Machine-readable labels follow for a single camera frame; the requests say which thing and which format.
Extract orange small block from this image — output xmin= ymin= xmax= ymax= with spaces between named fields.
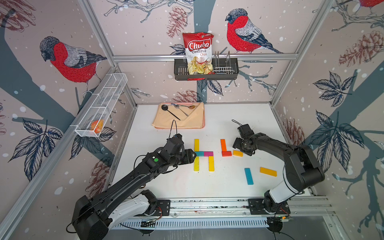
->
xmin=233 ymin=150 xmax=244 ymax=157

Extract orange long block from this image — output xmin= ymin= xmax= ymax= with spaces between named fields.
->
xmin=221 ymin=139 xmax=227 ymax=152

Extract red small block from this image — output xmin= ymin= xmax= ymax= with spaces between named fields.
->
xmin=222 ymin=151 xmax=232 ymax=157

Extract magenta block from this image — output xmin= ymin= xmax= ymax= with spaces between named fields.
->
xmin=204 ymin=152 xmax=214 ymax=157

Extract yellow orange block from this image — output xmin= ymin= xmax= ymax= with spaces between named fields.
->
xmin=260 ymin=167 xmax=278 ymax=177

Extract lime yellow block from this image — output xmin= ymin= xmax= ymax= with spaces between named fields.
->
xmin=209 ymin=156 xmax=215 ymax=172

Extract yellow long block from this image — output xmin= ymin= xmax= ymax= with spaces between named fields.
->
xmin=194 ymin=157 xmax=200 ymax=172

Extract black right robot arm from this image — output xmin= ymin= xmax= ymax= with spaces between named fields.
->
xmin=233 ymin=124 xmax=325 ymax=214

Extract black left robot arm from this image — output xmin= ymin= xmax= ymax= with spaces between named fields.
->
xmin=70 ymin=134 xmax=197 ymax=240

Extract pink tray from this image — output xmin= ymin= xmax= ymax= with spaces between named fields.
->
xmin=154 ymin=102 xmax=207 ymax=130

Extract beige folded cloth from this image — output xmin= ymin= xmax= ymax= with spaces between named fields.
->
xmin=151 ymin=102 xmax=205 ymax=130

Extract teal long block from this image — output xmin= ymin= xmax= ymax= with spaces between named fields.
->
xmin=244 ymin=168 xmax=254 ymax=185

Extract black ladle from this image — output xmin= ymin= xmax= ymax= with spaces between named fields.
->
xmin=161 ymin=105 xmax=181 ymax=121

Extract wooden spoon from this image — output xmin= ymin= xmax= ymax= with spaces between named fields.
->
xmin=179 ymin=105 xmax=196 ymax=109

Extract orange fruit in basket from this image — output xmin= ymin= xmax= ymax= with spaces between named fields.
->
xmin=90 ymin=120 xmax=104 ymax=134

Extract red cassava chips bag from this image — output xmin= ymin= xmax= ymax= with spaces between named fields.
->
xmin=183 ymin=33 xmax=214 ymax=75

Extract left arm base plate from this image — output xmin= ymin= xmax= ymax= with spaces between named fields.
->
xmin=149 ymin=200 xmax=171 ymax=217

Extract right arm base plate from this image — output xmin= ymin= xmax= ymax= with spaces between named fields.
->
xmin=247 ymin=198 xmax=291 ymax=215

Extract black wire rack basket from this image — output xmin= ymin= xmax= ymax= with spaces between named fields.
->
xmin=174 ymin=54 xmax=239 ymax=81

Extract aluminium rail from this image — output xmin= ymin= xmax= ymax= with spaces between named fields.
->
xmin=86 ymin=196 xmax=332 ymax=218

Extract white wire wall basket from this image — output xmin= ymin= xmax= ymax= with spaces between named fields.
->
xmin=75 ymin=73 xmax=128 ymax=138

